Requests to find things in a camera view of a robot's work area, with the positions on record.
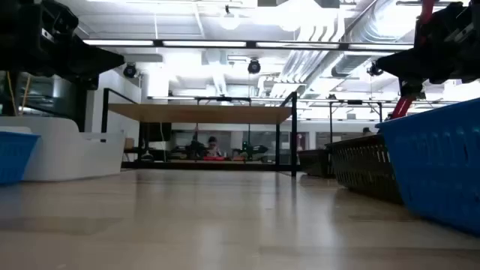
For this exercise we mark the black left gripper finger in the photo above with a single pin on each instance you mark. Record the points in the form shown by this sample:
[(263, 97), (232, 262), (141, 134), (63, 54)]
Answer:
[(97, 60), (89, 82)]

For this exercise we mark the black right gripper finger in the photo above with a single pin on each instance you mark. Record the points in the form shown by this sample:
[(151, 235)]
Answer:
[(408, 65), (411, 88)]

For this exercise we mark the white plastic bin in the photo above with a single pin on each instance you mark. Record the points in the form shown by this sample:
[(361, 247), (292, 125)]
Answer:
[(67, 153)]

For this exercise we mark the blue plastic basket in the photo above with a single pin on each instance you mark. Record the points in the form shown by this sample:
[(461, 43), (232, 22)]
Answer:
[(15, 157), (442, 165)]

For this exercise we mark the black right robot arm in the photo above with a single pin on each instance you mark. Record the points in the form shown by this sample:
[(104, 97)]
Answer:
[(476, 56)]

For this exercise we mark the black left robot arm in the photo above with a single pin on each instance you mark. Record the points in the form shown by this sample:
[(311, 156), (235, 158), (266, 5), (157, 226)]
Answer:
[(15, 37)]

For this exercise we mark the black background robot arm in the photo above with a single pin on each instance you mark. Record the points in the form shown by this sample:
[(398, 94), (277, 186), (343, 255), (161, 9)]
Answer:
[(195, 150), (255, 150)]

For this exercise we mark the black ceiling spotlight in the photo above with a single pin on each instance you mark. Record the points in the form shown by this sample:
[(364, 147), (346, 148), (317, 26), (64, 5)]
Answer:
[(374, 70), (254, 66), (129, 71)]

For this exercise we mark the person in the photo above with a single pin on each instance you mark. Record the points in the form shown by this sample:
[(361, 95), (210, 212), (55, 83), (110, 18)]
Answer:
[(366, 131), (213, 144)]

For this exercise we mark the cardboard box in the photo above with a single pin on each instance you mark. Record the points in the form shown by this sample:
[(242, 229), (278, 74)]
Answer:
[(129, 143)]

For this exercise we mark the black background screen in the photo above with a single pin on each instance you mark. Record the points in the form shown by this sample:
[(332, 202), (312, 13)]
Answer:
[(156, 132)]

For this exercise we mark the overhead light bar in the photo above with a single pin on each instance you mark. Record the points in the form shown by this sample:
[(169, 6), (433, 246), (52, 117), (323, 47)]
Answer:
[(206, 44)]

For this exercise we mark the white round ceiling lamp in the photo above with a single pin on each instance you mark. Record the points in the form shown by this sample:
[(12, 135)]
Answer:
[(229, 21)]

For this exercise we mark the black metal rack frame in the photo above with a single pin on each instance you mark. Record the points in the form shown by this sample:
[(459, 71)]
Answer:
[(330, 120)]

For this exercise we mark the wooden shelf with black frame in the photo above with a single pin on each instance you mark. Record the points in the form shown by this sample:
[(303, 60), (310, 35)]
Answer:
[(198, 113)]

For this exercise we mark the black rig frame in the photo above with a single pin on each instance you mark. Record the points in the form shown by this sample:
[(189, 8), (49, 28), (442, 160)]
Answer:
[(225, 165)]

